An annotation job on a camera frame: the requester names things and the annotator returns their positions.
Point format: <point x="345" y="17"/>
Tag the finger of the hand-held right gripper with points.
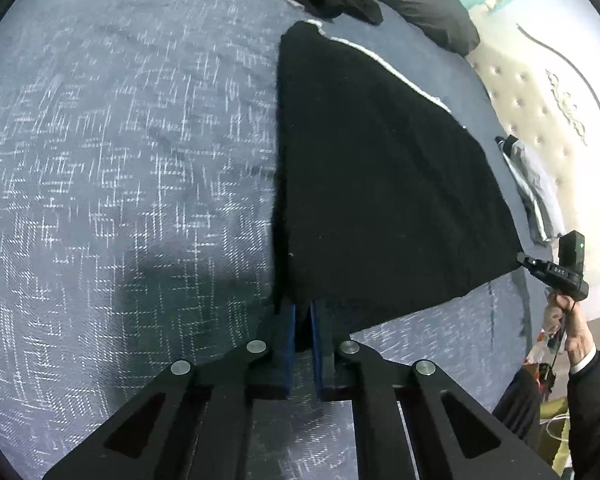
<point x="542" y="266"/>

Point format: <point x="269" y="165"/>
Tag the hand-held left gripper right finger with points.
<point x="318" y="357"/>

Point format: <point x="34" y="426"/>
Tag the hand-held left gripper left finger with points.
<point x="291" y="355"/>

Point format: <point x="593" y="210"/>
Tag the black knit sweater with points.
<point x="380" y="185"/>

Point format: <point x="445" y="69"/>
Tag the person's right forearm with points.
<point x="597" y="410"/>

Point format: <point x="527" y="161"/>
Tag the person's right hand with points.
<point x="575" y="332"/>

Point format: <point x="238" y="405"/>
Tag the grey folded garment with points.
<point x="535" y="185"/>

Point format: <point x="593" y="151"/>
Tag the person's black clothing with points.
<point x="517" y="405"/>

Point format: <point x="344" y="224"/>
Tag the cream tufted headboard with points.
<point x="545" y="110"/>

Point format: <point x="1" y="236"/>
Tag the blue-grey patterned bed sheet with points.
<point x="130" y="185"/>

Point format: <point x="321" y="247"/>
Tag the dark grey pillow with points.
<point x="420" y="0"/>

